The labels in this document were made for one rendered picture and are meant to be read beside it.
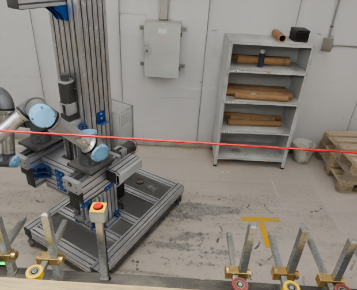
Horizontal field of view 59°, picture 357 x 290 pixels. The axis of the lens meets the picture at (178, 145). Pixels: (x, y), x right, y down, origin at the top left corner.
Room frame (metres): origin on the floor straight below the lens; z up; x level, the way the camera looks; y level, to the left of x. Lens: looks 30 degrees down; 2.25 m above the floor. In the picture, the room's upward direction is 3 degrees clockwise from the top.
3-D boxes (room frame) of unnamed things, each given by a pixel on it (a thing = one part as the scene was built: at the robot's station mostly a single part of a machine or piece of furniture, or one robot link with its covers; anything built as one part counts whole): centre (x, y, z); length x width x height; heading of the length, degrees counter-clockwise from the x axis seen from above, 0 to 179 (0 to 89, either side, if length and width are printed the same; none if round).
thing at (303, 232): (1.13, -0.63, 0.93); 0.03 x 0.03 x 0.48; 0
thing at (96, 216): (1.14, 0.36, 1.18); 0.07 x 0.07 x 0.08; 0
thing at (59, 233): (1.20, 0.66, 0.83); 0.43 x 0.03 x 0.04; 0
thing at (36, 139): (2.02, 1.02, 1.09); 0.15 x 0.15 x 0.10
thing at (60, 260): (1.14, 0.64, 0.84); 0.13 x 0.06 x 0.05; 90
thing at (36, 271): (1.00, 0.66, 0.85); 0.08 x 0.08 x 0.11
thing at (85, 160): (1.79, 0.59, 1.09); 0.15 x 0.15 x 0.10
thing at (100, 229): (1.14, 0.36, 0.93); 0.05 x 0.04 x 0.45; 90
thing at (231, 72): (3.60, -0.90, 0.78); 0.90 x 0.45 x 1.55; 91
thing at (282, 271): (1.13, -0.61, 0.83); 0.13 x 0.06 x 0.05; 90
